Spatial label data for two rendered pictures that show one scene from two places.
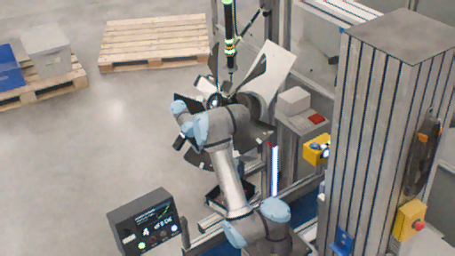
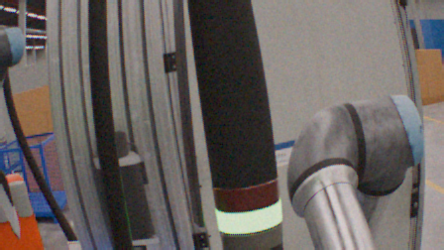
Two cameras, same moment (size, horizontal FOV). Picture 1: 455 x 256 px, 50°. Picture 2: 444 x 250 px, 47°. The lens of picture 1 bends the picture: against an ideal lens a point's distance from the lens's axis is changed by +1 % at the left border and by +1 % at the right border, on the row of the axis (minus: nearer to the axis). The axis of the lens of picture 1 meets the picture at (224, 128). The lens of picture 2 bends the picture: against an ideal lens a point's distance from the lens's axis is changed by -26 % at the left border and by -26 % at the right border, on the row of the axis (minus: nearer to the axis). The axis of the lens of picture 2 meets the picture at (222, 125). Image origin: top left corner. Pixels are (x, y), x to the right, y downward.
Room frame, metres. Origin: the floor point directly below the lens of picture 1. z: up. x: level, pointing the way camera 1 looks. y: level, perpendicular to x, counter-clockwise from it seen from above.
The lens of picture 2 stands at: (2.35, 0.03, 1.70)
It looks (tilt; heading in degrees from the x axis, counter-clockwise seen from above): 7 degrees down; 195
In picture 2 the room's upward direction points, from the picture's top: 8 degrees counter-clockwise
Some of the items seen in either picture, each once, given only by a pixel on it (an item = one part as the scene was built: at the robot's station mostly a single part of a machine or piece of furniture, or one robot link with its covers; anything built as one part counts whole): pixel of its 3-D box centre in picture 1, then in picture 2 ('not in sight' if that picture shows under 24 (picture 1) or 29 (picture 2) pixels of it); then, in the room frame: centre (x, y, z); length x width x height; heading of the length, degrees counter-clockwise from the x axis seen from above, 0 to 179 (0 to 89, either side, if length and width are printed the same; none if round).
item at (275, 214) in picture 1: (273, 218); not in sight; (1.29, -0.17, 1.20); 0.13 x 0.12 x 0.14; 112
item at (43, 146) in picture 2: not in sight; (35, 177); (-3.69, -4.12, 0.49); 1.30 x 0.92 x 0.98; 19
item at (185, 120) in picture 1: (191, 124); not in sight; (1.79, 0.15, 1.32); 0.11 x 0.11 x 0.08; 22
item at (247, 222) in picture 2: not in sight; (249, 214); (2.04, -0.05, 1.61); 0.03 x 0.03 x 0.01
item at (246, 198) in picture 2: not in sight; (247, 191); (2.04, -0.05, 1.62); 0.03 x 0.03 x 0.01
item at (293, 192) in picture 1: (259, 211); not in sight; (1.68, -0.15, 0.82); 0.90 x 0.04 x 0.08; 122
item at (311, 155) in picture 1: (320, 150); not in sight; (1.89, -0.49, 1.02); 0.16 x 0.10 x 0.11; 122
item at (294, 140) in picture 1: (293, 167); not in sight; (2.43, -0.45, 0.42); 0.04 x 0.04 x 0.83; 32
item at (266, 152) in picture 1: (267, 161); not in sight; (2.33, -0.26, 0.58); 0.09 x 0.05 x 1.15; 32
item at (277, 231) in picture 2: not in sight; (252, 235); (2.04, -0.05, 1.60); 0.03 x 0.03 x 0.01
